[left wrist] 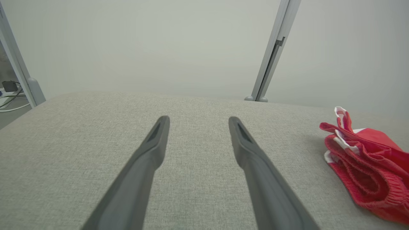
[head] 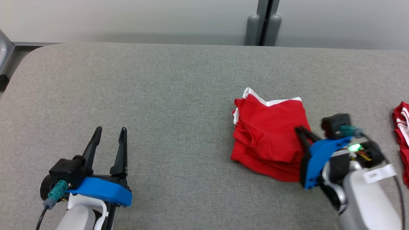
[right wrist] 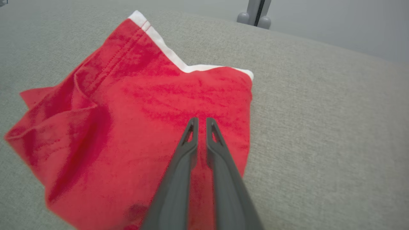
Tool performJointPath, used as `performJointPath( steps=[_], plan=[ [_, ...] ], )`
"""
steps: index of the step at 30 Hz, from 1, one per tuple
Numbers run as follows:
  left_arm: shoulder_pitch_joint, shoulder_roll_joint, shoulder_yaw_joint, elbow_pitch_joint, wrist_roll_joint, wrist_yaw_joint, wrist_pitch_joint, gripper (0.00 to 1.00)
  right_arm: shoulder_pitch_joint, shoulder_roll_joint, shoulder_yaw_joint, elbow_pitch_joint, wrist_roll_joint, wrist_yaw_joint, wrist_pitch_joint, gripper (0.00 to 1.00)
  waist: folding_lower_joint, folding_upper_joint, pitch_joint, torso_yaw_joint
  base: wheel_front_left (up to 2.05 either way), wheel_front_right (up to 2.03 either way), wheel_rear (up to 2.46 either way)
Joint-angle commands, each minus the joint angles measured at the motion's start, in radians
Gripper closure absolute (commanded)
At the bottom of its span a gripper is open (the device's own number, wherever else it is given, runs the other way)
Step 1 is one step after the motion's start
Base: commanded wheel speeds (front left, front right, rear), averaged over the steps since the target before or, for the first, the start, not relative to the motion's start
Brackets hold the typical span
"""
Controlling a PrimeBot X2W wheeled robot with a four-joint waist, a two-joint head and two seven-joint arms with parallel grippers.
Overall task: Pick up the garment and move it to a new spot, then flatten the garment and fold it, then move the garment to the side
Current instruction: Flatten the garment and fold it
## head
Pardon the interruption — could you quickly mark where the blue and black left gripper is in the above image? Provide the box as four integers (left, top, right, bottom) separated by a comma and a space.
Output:
67, 126, 132, 208

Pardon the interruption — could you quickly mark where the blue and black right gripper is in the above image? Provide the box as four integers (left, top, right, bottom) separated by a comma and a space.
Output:
295, 126, 355, 190

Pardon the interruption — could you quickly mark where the red and white jersey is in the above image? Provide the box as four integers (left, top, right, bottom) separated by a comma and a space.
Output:
231, 87, 312, 182

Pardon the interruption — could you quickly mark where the red jersey with black lettering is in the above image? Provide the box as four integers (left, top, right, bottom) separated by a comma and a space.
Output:
392, 101, 409, 189

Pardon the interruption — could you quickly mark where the grey fabric upholstered platform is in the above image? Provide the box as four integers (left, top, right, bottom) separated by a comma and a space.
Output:
0, 42, 409, 230

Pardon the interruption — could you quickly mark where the white paper label tag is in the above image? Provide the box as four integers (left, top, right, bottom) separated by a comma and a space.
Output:
363, 164, 397, 184

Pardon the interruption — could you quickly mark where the grey cylinder bumper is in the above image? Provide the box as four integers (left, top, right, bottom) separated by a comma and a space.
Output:
268, 14, 282, 47
245, 14, 260, 46

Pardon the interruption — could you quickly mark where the left camera cable teal plug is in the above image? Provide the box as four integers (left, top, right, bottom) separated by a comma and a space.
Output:
36, 180, 68, 230

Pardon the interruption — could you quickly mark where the grey partition post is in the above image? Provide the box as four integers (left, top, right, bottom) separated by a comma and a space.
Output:
256, 0, 280, 47

